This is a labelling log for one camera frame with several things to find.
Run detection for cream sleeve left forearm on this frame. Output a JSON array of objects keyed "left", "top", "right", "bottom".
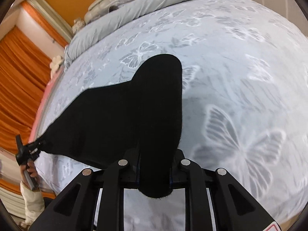
[{"left": 19, "top": 182, "right": 45, "bottom": 230}]

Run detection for white ornament on nightstand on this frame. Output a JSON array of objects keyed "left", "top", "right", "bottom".
[{"left": 72, "top": 18, "right": 86, "bottom": 34}]

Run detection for white flower plush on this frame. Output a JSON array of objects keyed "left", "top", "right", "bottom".
[{"left": 50, "top": 55, "right": 63, "bottom": 79}]

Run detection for beige leather headboard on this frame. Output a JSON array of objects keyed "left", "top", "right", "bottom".
[{"left": 84, "top": 0, "right": 115, "bottom": 24}]

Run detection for butterfly patterned bed sheet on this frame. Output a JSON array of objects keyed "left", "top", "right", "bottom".
[{"left": 39, "top": 0, "right": 307, "bottom": 224}]

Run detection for black pants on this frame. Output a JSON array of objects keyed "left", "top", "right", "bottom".
[{"left": 35, "top": 54, "right": 182, "bottom": 198}]

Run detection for grey rolled duvet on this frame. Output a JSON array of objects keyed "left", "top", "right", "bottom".
[{"left": 64, "top": 0, "right": 190, "bottom": 69}]

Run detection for orange curtain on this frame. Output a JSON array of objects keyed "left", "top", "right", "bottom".
[{"left": 0, "top": 0, "right": 69, "bottom": 195}]

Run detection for person's left hand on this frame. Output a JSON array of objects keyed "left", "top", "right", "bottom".
[{"left": 19, "top": 160, "right": 40, "bottom": 188}]

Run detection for pink bed side panel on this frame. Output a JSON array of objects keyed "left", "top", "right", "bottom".
[{"left": 28, "top": 66, "right": 64, "bottom": 142}]

